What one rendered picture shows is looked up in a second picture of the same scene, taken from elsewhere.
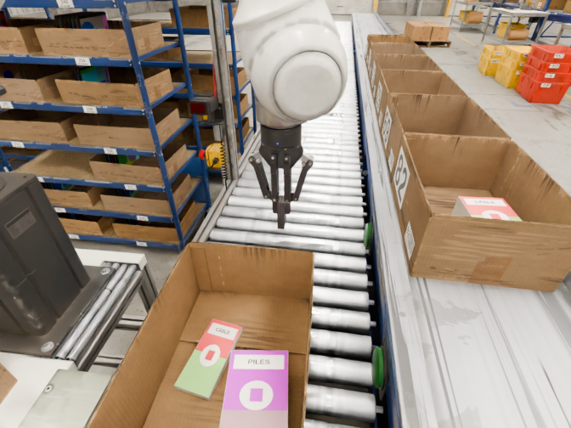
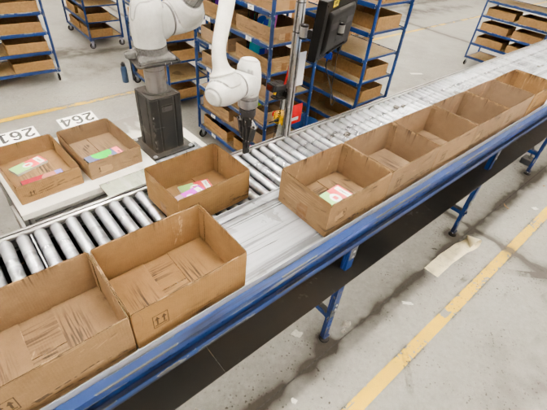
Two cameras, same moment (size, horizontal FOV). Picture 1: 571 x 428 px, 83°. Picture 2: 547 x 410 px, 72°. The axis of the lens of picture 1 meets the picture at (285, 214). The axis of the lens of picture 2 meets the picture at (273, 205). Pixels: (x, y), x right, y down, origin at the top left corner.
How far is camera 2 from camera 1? 1.30 m
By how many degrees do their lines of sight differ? 29
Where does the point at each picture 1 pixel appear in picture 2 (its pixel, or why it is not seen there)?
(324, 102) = (215, 102)
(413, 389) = (226, 215)
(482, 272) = (299, 210)
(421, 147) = (350, 154)
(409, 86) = (450, 125)
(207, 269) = (217, 159)
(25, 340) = (151, 151)
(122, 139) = not seen: hidden behind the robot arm
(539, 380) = (268, 241)
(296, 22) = (216, 80)
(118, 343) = not seen: hidden behind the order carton
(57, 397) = not seen: hidden behind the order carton
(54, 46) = (241, 25)
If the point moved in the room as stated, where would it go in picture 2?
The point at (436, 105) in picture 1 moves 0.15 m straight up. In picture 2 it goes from (419, 142) to (429, 115)
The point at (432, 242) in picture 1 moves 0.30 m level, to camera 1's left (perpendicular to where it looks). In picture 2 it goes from (282, 184) to (233, 154)
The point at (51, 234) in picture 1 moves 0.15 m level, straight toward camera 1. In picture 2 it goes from (176, 117) to (171, 131)
